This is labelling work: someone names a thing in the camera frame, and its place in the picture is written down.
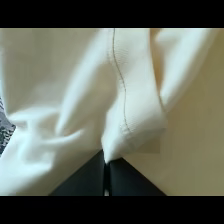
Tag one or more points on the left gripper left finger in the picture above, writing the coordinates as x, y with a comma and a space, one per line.
87, 180

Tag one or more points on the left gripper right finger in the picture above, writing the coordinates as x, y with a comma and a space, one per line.
131, 181

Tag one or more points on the white shirt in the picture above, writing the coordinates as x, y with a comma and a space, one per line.
83, 100

